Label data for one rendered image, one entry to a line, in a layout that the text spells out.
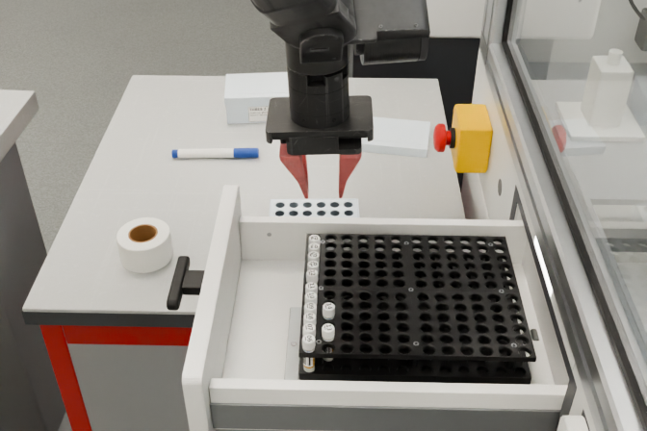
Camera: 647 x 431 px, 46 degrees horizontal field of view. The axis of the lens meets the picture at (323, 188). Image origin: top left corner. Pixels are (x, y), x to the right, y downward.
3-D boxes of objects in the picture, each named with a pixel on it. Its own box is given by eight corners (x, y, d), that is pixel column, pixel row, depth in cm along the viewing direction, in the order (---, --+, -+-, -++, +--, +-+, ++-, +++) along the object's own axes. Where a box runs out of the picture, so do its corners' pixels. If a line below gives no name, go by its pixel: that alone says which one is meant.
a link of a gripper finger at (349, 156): (362, 215, 78) (361, 136, 72) (291, 215, 78) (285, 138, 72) (361, 175, 83) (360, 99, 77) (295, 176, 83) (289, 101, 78)
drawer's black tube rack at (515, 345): (299, 396, 76) (298, 352, 72) (307, 275, 90) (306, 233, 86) (526, 401, 76) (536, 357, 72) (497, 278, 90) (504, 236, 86)
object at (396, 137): (348, 150, 125) (348, 141, 124) (355, 122, 132) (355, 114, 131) (427, 158, 123) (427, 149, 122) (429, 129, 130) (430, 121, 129)
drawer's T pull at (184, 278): (167, 313, 77) (165, 303, 76) (179, 263, 83) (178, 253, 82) (202, 314, 77) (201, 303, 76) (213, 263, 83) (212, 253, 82)
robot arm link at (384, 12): (291, -64, 62) (299, 38, 60) (434, -73, 62) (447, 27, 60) (293, 4, 73) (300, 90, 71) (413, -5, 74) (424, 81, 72)
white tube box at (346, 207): (268, 258, 104) (267, 237, 102) (271, 219, 111) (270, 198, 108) (360, 258, 104) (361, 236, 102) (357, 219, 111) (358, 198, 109)
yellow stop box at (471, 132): (450, 173, 106) (455, 129, 102) (444, 145, 112) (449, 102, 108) (487, 174, 106) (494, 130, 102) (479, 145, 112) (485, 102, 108)
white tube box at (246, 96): (226, 124, 132) (223, 97, 129) (227, 99, 139) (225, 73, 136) (300, 121, 132) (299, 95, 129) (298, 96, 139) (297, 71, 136)
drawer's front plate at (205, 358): (194, 456, 73) (180, 379, 66) (230, 253, 96) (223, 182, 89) (212, 456, 73) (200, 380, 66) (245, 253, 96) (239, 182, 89)
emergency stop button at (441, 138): (433, 157, 107) (436, 133, 104) (430, 141, 110) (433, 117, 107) (455, 158, 107) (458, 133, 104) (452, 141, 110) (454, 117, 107)
